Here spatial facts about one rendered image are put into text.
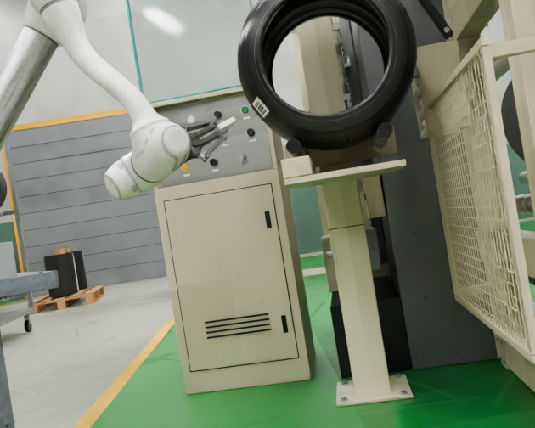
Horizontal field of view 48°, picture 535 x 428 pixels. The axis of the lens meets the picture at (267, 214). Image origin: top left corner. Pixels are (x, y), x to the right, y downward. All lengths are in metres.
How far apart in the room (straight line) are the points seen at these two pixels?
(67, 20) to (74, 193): 9.64
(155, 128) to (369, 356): 1.23
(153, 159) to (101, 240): 9.71
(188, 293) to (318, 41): 1.17
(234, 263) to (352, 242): 0.60
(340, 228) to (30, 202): 9.63
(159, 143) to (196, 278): 1.28
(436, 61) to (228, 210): 1.02
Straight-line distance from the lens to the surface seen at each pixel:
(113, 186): 1.54
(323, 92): 2.22
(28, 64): 1.83
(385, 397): 2.23
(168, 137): 1.38
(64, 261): 8.07
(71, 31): 1.66
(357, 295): 2.20
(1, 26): 12.24
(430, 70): 2.19
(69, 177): 11.28
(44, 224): 11.39
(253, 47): 1.89
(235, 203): 2.54
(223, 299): 2.58
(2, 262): 1.51
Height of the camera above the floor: 0.68
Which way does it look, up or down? 1 degrees up
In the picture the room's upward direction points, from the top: 9 degrees counter-clockwise
